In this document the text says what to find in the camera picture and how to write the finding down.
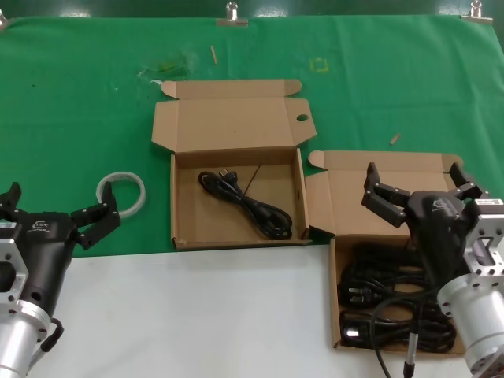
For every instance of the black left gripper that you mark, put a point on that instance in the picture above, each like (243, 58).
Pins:
(47, 252)

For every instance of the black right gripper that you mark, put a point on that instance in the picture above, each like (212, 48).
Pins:
(437, 232)

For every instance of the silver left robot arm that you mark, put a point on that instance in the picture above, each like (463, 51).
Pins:
(17, 342)

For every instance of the cardboard box with plain lid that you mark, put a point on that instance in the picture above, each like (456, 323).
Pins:
(346, 189)

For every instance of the cardboard box with dotted lid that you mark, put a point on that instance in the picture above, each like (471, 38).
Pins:
(236, 130)

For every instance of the short wooden stick piece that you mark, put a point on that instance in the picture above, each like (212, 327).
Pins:
(395, 138)

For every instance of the translucent tape roll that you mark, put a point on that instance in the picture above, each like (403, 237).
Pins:
(136, 185)

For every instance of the green table cloth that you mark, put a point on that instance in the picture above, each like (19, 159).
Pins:
(78, 98)

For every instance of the silver binder clip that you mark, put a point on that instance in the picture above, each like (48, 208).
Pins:
(476, 16)
(232, 21)
(3, 21)

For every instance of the long wooden stick piece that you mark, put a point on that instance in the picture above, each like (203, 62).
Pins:
(213, 54)

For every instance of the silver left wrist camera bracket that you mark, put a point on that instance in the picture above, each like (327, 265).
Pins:
(13, 267)

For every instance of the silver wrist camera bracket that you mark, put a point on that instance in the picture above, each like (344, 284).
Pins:
(13, 267)
(488, 244)

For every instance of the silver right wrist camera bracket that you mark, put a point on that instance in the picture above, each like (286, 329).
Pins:
(488, 244)

